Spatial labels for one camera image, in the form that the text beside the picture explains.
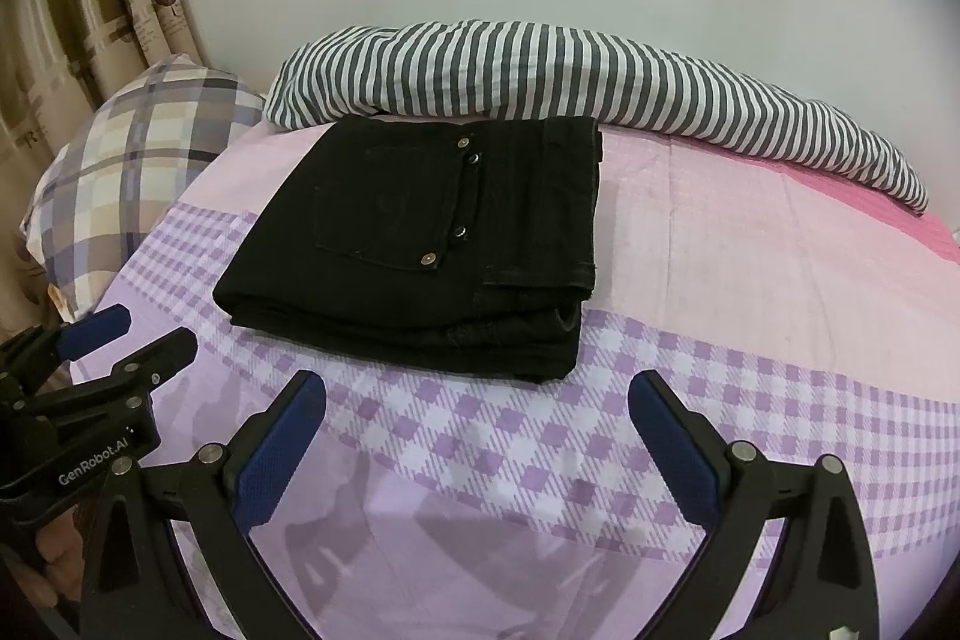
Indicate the person's left hand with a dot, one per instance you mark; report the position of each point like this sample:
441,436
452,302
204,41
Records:
52,557

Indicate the black pants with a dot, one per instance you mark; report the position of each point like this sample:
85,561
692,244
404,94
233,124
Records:
390,250

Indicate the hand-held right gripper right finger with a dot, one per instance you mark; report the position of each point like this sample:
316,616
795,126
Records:
675,452

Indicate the pink purple checked bed sheet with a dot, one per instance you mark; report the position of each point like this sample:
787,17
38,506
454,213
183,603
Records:
750,280

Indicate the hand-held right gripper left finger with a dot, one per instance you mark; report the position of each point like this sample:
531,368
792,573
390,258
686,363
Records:
281,452

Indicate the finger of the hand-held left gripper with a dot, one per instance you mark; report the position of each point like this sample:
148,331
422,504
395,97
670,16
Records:
161,355
94,329

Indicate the grey white striped blanket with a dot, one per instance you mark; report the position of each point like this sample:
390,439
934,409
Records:
525,70

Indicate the plaid pillow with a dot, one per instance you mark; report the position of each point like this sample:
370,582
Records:
135,160

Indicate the beige patterned curtain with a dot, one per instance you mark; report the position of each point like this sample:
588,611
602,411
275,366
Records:
75,10

